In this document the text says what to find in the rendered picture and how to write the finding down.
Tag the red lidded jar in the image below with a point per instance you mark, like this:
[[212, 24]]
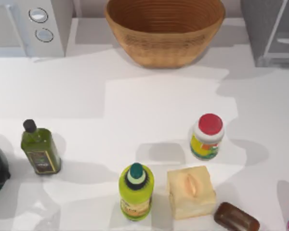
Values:
[[207, 137]]

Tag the lime green bottle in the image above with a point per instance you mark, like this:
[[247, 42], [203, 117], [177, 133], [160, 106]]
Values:
[[135, 195]]

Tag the brown woven basket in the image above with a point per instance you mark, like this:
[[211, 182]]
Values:
[[163, 33]]

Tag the tan tissue box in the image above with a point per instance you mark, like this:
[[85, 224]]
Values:
[[191, 192]]

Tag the olive green square bottle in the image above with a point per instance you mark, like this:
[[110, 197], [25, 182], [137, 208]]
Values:
[[39, 150]]

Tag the small microwave knob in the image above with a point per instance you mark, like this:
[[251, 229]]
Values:
[[44, 34]]

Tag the large microwave knob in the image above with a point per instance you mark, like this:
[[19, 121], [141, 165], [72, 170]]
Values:
[[38, 15]]

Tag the pale microwave oven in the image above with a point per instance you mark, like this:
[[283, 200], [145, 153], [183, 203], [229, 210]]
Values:
[[26, 29]]

